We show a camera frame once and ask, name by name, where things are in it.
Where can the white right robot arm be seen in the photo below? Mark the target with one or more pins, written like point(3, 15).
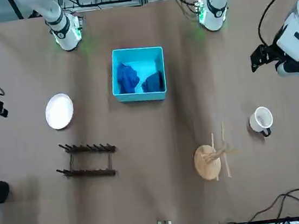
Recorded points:
point(64, 32)

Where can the dark wooden dish rack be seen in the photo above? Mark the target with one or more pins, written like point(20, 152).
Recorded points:
point(88, 149)

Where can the round white plate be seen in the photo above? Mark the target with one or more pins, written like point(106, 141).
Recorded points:
point(59, 111)

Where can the light wooden mug stand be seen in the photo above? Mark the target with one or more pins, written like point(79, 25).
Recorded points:
point(206, 165)

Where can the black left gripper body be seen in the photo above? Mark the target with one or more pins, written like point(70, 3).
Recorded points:
point(276, 52)

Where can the cyan plastic box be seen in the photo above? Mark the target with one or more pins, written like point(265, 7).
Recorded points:
point(141, 98)

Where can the small green circuit board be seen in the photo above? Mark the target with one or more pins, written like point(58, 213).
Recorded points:
point(200, 8)

